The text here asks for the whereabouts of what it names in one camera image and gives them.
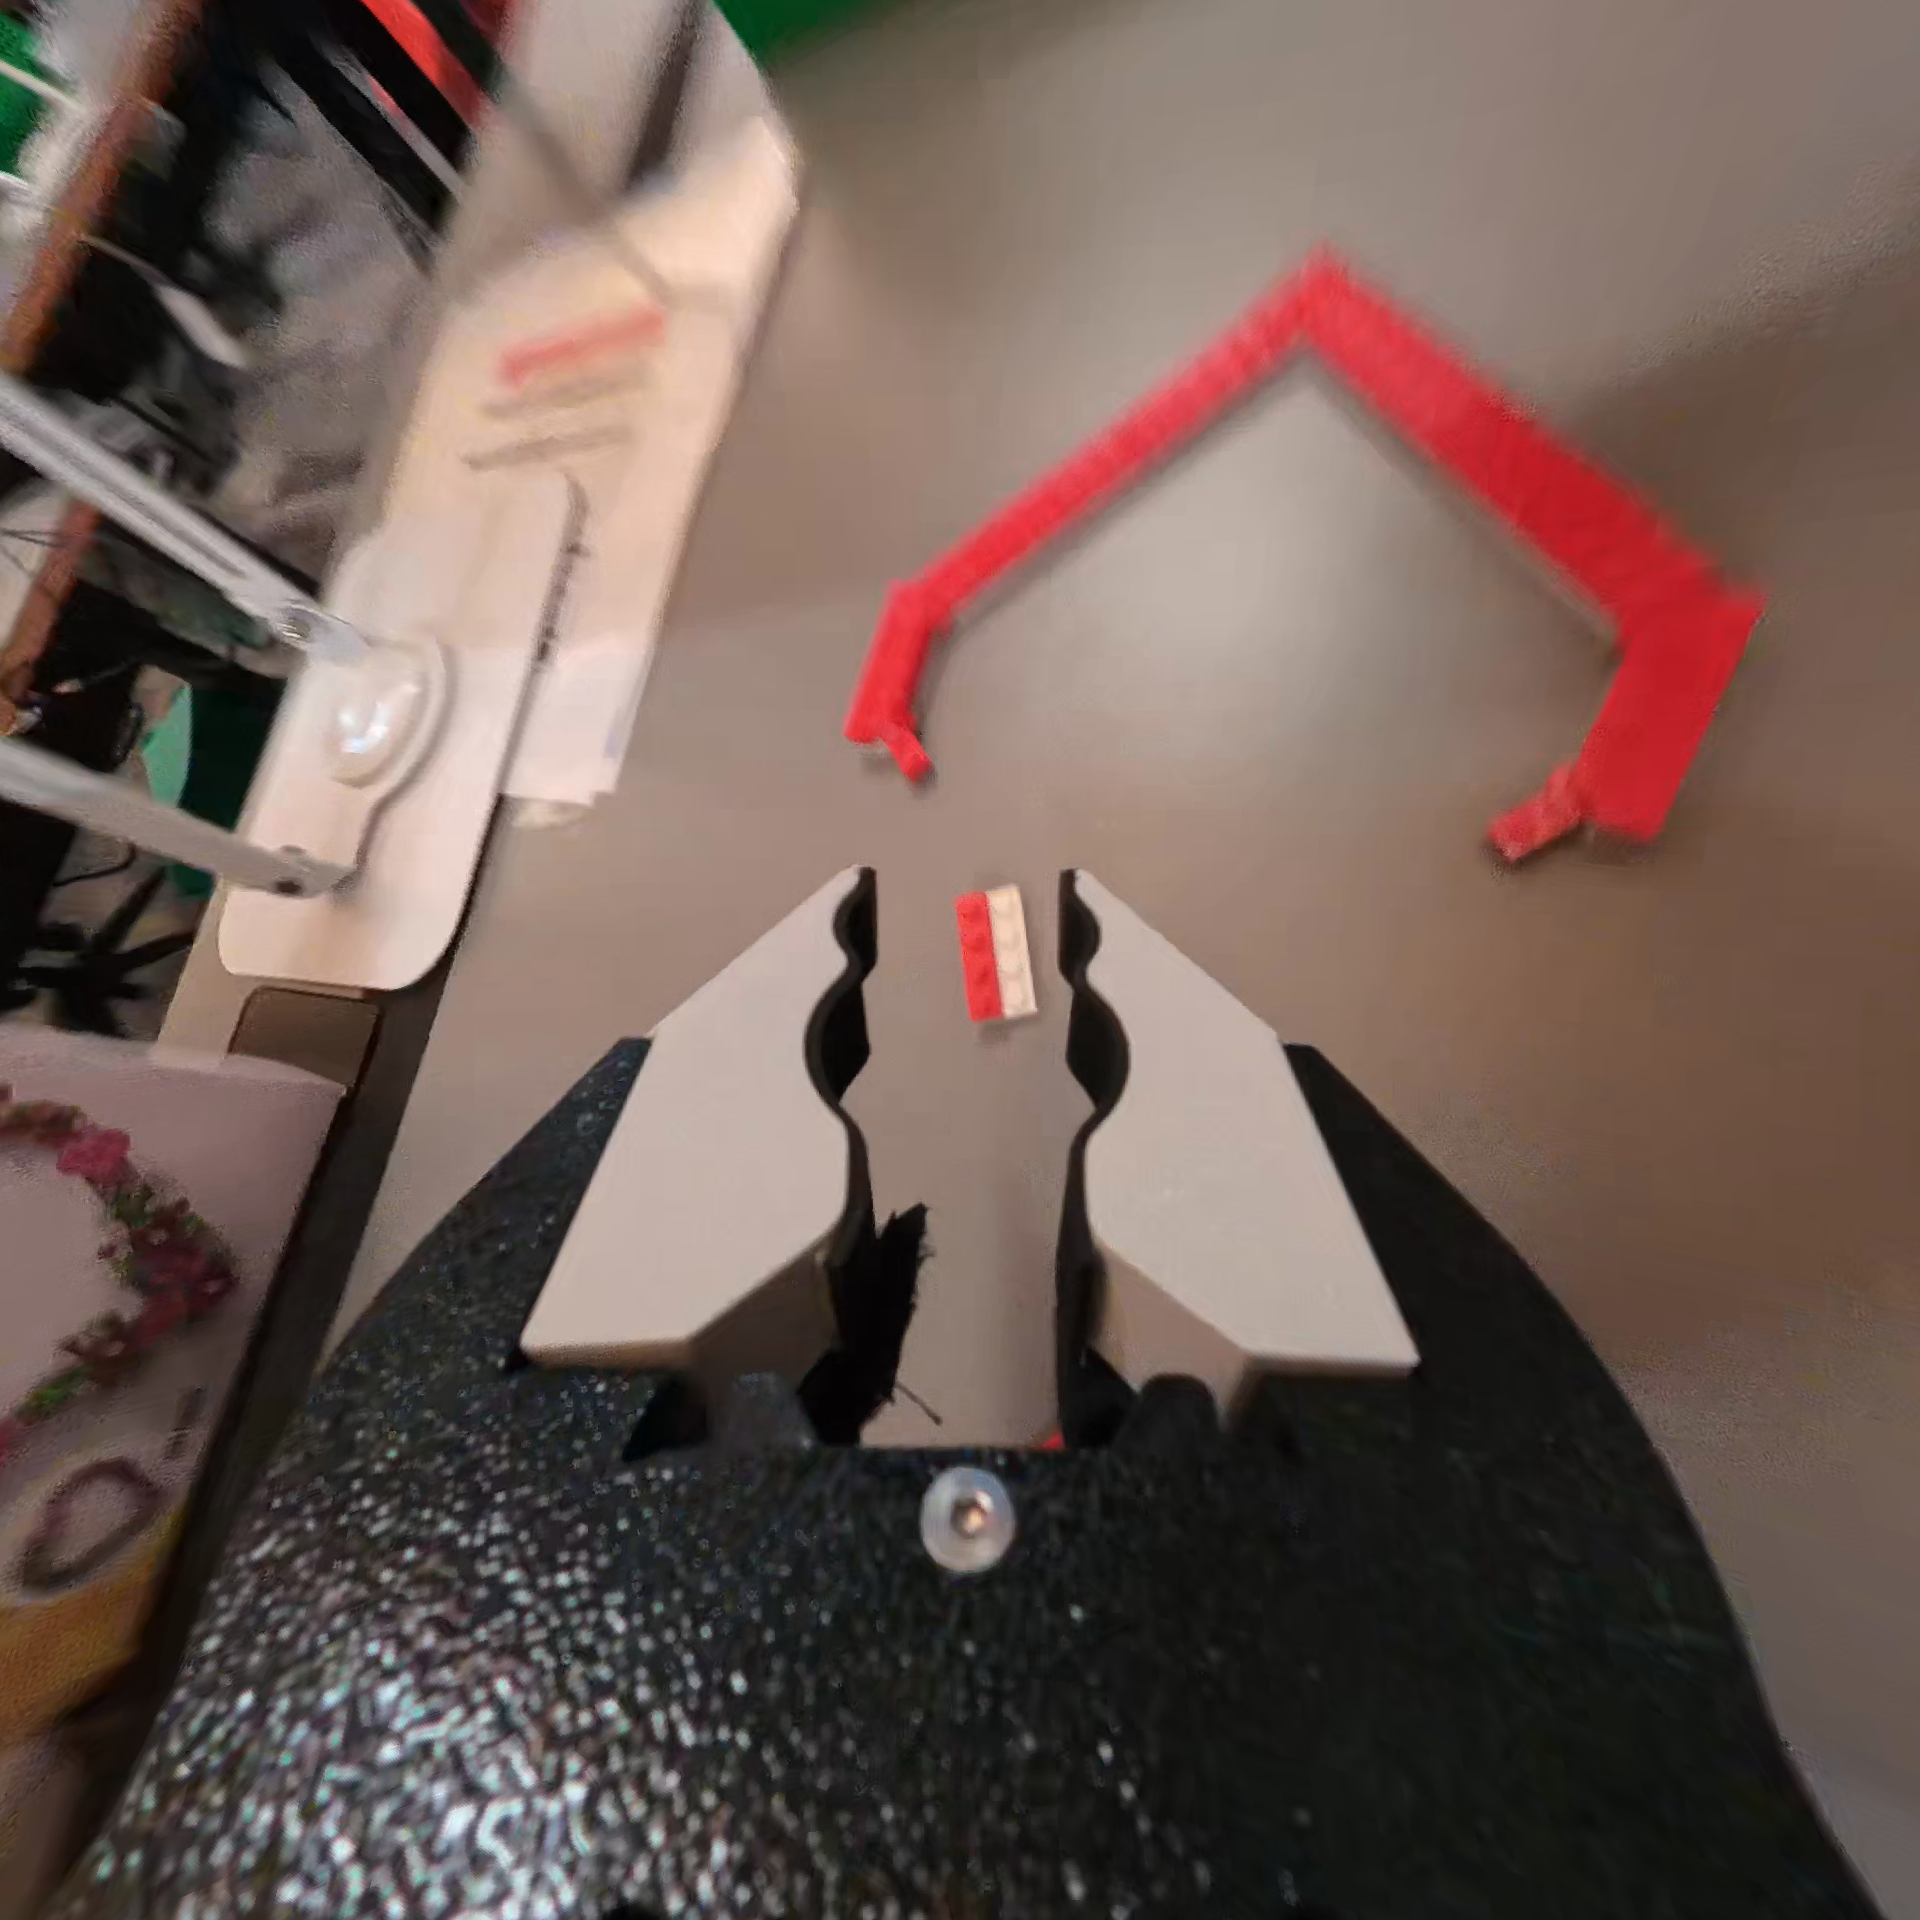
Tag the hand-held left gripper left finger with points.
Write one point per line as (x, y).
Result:
(704, 1155)

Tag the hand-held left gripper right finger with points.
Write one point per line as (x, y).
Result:
(1231, 1171)

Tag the red and white lego piece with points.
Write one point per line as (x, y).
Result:
(998, 954)

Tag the white plastic blister pack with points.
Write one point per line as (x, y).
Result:
(389, 810)

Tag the box with flower wreath print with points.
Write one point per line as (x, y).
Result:
(119, 1276)

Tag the metal rod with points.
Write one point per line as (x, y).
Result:
(149, 494)
(149, 818)

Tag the white sheet with red stripes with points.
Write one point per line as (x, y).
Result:
(630, 389)

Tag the green plastic bin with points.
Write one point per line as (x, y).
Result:
(774, 13)

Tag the red lego frame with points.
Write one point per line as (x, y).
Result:
(1350, 358)

